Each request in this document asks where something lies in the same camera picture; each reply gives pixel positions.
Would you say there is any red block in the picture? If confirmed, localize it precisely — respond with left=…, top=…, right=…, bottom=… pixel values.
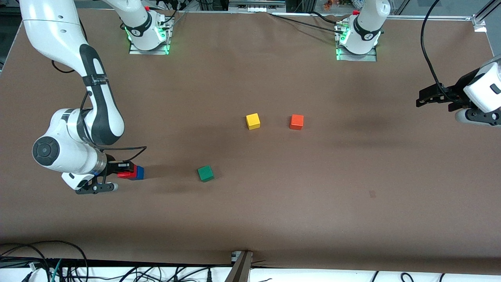
left=117, top=163, right=139, bottom=180

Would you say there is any green block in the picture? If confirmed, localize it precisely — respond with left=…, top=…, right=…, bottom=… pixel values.
left=197, top=165, right=215, bottom=183

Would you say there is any grey power strip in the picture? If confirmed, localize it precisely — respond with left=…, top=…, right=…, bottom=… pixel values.
left=229, top=0, right=287, bottom=13

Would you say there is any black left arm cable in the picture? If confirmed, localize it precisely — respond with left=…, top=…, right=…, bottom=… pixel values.
left=421, top=0, right=466, bottom=105

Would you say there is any silver corner bracket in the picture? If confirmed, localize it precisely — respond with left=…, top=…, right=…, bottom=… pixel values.
left=472, top=14, right=488, bottom=33

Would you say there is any black looped floor cable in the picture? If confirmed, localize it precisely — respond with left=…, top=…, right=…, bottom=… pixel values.
left=0, top=240, right=90, bottom=282

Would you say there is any green floor cable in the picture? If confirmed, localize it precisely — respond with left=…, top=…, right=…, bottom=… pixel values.
left=50, top=258, right=63, bottom=282

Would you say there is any black base supply cable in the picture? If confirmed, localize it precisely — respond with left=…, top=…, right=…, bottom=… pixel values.
left=269, top=12, right=347, bottom=35

